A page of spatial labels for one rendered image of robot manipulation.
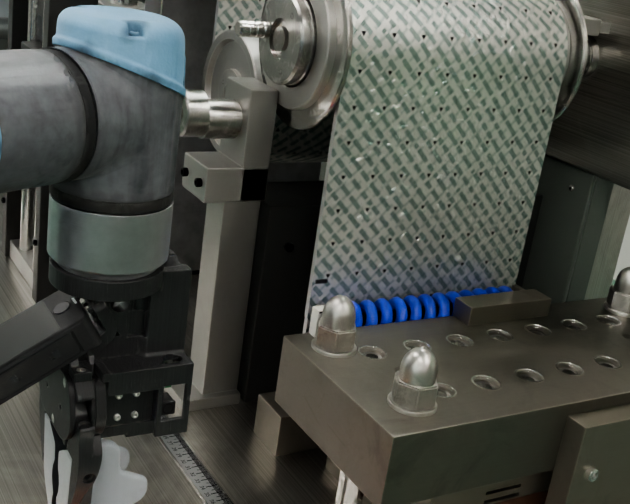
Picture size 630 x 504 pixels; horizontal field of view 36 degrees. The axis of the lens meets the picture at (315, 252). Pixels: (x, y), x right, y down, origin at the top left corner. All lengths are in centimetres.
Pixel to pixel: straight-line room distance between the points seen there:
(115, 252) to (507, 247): 47
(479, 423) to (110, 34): 37
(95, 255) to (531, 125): 47
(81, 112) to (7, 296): 62
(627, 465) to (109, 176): 48
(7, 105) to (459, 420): 38
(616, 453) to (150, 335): 38
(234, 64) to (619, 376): 45
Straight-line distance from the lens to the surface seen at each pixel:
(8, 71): 52
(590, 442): 78
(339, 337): 76
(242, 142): 84
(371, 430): 70
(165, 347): 65
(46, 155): 53
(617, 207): 125
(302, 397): 77
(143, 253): 59
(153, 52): 56
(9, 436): 88
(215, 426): 91
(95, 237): 58
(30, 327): 63
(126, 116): 55
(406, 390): 70
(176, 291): 63
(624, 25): 100
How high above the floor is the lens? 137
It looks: 20 degrees down
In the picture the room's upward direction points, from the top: 8 degrees clockwise
